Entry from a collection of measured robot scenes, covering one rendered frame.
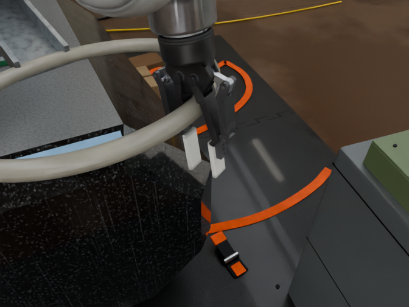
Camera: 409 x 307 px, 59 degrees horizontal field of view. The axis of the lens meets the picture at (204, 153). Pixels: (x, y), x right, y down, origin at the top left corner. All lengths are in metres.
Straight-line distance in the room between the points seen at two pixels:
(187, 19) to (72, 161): 0.22
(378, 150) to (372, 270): 0.30
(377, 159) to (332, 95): 1.74
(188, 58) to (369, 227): 0.63
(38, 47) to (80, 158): 0.54
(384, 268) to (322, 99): 1.72
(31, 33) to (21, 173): 0.58
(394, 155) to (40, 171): 0.68
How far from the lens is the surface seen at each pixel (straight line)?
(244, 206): 1.76
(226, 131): 0.52
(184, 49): 0.47
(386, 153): 0.85
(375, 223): 0.91
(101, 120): 0.93
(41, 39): 1.00
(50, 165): 0.48
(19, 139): 0.94
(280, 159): 2.00
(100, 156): 0.47
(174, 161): 1.00
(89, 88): 1.05
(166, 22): 0.46
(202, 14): 0.46
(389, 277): 0.95
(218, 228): 1.67
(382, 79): 2.90
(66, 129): 0.92
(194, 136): 0.59
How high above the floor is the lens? 1.40
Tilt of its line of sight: 44 degrees down
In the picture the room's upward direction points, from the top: straight up
